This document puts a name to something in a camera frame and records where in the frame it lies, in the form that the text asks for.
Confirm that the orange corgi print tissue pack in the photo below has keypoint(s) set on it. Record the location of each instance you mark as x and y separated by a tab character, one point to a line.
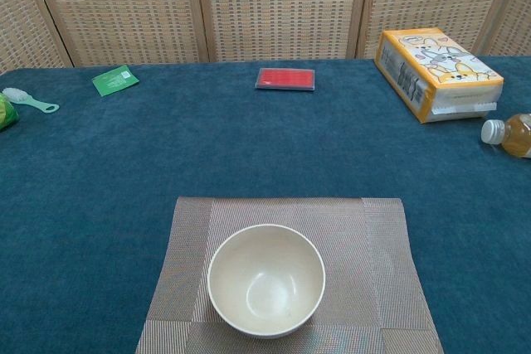
439	76

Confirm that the red flat card case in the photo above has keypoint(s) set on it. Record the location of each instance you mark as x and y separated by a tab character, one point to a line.
286	79

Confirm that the beige woven placemat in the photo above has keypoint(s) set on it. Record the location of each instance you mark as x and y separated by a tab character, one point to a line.
373	271

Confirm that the yellow green tissue pack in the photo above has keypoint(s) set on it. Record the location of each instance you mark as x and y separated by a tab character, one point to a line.
6	113

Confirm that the white ceramic bowl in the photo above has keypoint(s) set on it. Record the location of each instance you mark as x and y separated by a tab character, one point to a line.
265	283

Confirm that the mint green brush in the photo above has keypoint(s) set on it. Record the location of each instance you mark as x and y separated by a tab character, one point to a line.
31	101

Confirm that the tea bottle with white cap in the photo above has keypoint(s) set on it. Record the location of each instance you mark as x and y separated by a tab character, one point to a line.
516	134

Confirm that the green sachet packet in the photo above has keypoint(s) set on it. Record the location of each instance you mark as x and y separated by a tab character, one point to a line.
115	80

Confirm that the woven wooden folding screen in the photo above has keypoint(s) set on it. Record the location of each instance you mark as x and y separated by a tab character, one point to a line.
274	6

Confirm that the blue velvet tablecloth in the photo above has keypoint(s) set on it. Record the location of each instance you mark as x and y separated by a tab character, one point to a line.
103	205

